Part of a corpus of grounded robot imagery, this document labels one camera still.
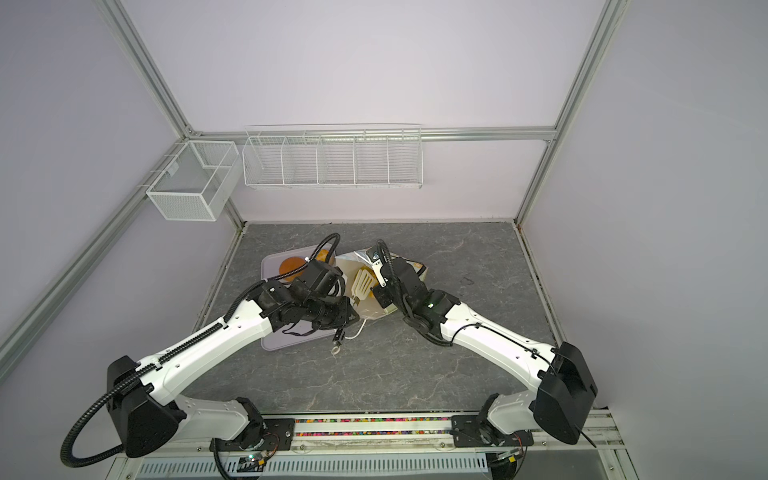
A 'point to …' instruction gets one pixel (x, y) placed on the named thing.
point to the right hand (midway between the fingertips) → (382, 274)
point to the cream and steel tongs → (363, 284)
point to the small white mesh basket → (196, 186)
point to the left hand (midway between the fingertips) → (355, 323)
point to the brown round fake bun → (290, 264)
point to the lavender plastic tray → (289, 336)
